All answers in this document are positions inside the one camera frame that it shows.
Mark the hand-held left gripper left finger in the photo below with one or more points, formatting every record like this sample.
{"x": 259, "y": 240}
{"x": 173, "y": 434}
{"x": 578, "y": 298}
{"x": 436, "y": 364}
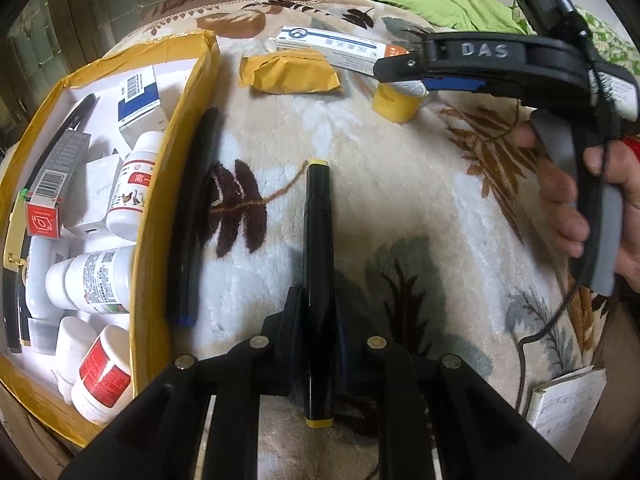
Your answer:
{"x": 287, "y": 340}

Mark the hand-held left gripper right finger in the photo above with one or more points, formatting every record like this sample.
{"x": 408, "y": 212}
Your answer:
{"x": 350, "y": 355}

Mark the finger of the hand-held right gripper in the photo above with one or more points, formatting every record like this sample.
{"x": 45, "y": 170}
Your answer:
{"x": 460, "y": 84}
{"x": 402, "y": 67}

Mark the black marker yellow caps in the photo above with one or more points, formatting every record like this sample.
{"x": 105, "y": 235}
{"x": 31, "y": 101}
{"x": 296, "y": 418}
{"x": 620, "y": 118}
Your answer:
{"x": 317, "y": 235}

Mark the white tray box yellow tape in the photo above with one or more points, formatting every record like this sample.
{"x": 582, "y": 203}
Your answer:
{"x": 150, "y": 270}

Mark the person's right hand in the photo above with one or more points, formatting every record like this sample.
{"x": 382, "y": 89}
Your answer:
{"x": 560, "y": 200}

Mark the yellow tape roll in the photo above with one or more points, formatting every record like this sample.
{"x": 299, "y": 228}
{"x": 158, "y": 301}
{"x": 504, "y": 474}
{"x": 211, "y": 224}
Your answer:
{"x": 395, "y": 105}

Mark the green cloth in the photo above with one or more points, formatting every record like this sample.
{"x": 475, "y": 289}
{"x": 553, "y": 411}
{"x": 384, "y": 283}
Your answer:
{"x": 440, "y": 0}

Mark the long white blue box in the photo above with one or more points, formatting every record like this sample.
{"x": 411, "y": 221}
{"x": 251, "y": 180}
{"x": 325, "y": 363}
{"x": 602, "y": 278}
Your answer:
{"x": 325, "y": 42}

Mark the leaf printed blanket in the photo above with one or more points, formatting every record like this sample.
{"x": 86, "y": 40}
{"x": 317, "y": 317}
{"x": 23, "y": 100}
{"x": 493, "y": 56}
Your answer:
{"x": 425, "y": 185}

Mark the green patterned pillow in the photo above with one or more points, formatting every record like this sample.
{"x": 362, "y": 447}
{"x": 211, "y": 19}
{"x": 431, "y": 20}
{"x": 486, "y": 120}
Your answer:
{"x": 615, "y": 45}

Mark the crumpled yellow tape packet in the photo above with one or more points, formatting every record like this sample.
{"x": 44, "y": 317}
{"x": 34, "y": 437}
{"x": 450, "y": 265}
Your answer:
{"x": 285, "y": 72}

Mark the dark marker blue end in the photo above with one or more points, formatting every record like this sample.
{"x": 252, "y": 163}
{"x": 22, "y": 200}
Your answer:
{"x": 192, "y": 220}

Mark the white jar red label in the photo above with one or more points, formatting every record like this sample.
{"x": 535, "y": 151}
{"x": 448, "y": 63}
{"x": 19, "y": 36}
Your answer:
{"x": 102, "y": 375}

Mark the white bottle grey label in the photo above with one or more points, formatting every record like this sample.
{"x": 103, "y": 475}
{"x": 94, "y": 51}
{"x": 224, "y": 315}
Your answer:
{"x": 95, "y": 280}

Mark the white bottle chicken label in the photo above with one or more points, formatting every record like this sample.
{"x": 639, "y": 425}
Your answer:
{"x": 132, "y": 195}

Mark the small plain white bottle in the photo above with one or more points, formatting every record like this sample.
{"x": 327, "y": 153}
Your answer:
{"x": 75, "y": 345}

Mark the white paper notebook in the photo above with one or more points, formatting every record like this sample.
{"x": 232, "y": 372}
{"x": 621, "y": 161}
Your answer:
{"x": 565, "y": 410}

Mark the white charger plug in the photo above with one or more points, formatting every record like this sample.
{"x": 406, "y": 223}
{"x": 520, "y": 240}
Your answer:
{"x": 97, "y": 185}

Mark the white blue barcode box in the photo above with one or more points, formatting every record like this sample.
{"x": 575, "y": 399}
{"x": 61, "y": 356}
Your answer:
{"x": 142, "y": 115}

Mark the black case gold trim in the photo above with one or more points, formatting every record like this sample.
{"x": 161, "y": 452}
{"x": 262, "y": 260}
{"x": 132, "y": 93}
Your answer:
{"x": 12, "y": 310}

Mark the grey box red end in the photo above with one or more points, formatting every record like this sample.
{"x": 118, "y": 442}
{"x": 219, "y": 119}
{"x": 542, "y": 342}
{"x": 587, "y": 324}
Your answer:
{"x": 57, "y": 175}

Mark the wooden glass cabinet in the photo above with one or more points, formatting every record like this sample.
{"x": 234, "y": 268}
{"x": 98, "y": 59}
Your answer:
{"x": 75, "y": 10}

